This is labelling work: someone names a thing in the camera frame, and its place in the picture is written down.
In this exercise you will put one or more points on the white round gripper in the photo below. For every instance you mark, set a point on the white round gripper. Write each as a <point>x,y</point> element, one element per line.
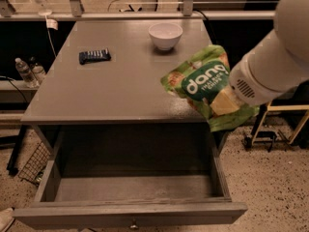
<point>243,81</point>

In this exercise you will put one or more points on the white ceramic bowl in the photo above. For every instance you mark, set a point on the white ceramic bowl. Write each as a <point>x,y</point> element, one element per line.
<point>165,35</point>

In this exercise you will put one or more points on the clear plastic water bottle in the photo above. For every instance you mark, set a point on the clear plastic water bottle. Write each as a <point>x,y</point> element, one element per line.
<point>26,73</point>

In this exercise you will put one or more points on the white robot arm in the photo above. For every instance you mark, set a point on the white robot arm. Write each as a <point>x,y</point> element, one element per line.
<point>291,15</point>

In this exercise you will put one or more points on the grey open drawer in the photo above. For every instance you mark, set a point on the grey open drawer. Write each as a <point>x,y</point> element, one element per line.
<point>132,176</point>

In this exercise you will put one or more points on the black wire basket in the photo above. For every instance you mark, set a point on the black wire basket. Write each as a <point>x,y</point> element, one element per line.
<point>33,169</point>

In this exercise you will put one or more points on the grey cabinet counter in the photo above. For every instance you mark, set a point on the grey cabinet counter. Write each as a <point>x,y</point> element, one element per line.
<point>127,88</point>

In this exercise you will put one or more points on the green rice chip bag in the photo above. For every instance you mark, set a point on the green rice chip bag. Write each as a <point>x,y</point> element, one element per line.
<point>199,79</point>

